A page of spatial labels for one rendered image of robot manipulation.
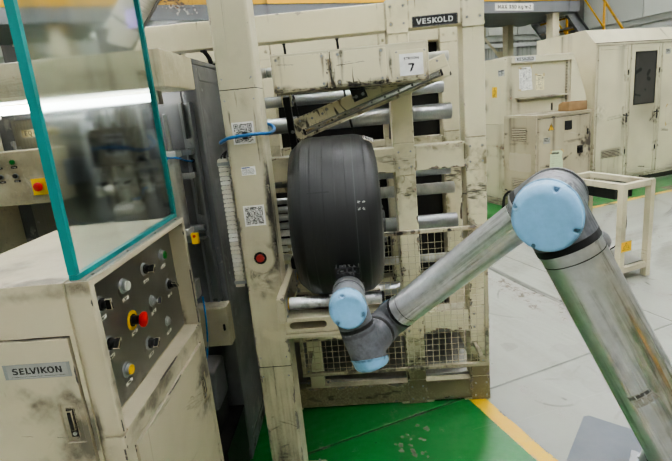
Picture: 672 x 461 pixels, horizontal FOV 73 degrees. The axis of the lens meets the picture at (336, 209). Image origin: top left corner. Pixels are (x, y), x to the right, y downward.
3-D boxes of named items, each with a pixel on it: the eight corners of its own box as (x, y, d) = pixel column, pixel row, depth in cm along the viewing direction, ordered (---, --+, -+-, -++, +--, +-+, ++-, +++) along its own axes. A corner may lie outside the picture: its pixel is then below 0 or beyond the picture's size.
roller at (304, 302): (288, 302, 164) (287, 313, 161) (286, 295, 161) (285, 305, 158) (384, 295, 163) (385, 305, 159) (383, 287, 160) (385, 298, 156)
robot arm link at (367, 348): (399, 351, 118) (382, 308, 117) (380, 377, 108) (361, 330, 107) (370, 354, 123) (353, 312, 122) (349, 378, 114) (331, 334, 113)
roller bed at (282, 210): (267, 264, 205) (258, 200, 198) (272, 253, 219) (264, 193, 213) (310, 260, 204) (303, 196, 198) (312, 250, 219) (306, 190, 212)
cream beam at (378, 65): (273, 94, 175) (269, 55, 172) (282, 96, 199) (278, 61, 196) (430, 79, 172) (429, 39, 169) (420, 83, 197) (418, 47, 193)
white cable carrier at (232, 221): (235, 287, 167) (216, 159, 156) (239, 282, 172) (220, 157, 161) (247, 286, 167) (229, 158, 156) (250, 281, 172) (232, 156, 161)
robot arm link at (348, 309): (337, 338, 108) (322, 300, 108) (339, 320, 121) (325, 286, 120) (374, 324, 108) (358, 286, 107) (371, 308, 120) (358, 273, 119)
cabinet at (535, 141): (536, 217, 561) (537, 115, 534) (503, 209, 615) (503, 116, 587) (590, 206, 591) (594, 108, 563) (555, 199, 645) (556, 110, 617)
